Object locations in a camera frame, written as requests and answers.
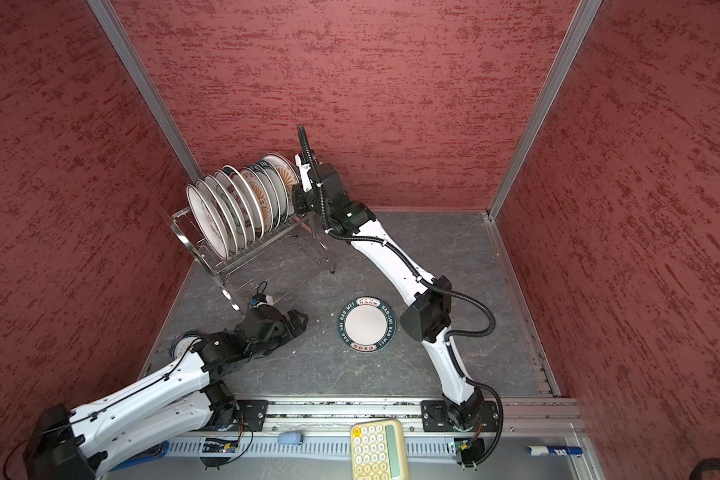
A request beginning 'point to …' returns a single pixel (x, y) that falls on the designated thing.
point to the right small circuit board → (471, 451)
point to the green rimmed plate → (367, 324)
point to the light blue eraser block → (289, 438)
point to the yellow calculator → (378, 450)
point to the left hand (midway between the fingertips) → (298, 331)
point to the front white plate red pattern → (207, 221)
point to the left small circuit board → (219, 447)
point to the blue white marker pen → (552, 450)
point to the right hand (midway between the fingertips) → (292, 192)
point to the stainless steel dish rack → (260, 261)
